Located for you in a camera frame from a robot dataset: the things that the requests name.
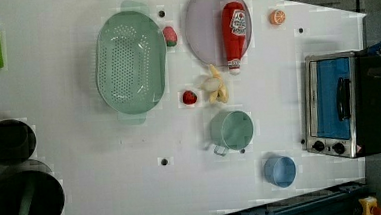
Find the silver toaster oven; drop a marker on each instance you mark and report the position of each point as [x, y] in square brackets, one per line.
[343, 105]

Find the orange slice toy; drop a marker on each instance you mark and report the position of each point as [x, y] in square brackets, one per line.
[277, 17]

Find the green perforated colander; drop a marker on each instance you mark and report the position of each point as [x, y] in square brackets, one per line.
[131, 62]

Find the red ketchup bottle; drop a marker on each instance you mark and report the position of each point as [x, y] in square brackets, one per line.
[233, 19]

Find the green mug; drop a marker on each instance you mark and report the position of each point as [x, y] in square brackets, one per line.
[231, 130]

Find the large black round container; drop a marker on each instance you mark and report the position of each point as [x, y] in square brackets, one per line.
[30, 188]

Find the small black round container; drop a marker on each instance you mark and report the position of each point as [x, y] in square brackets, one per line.
[17, 142]

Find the peeled banana toy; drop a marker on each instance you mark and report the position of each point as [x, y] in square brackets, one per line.
[215, 86]

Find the red strawberry toy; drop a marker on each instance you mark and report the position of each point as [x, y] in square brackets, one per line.
[189, 98]

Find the pink strawberry toy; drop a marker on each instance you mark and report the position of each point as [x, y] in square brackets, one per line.
[170, 36]

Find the blue metal frame rail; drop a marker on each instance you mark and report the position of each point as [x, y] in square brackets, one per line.
[336, 200]

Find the lilac round plate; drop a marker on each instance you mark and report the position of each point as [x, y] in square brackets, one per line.
[203, 30]

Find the blue cup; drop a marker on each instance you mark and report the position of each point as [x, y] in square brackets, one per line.
[280, 171]

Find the yellow red clamp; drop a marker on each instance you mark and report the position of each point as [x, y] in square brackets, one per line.
[370, 206]

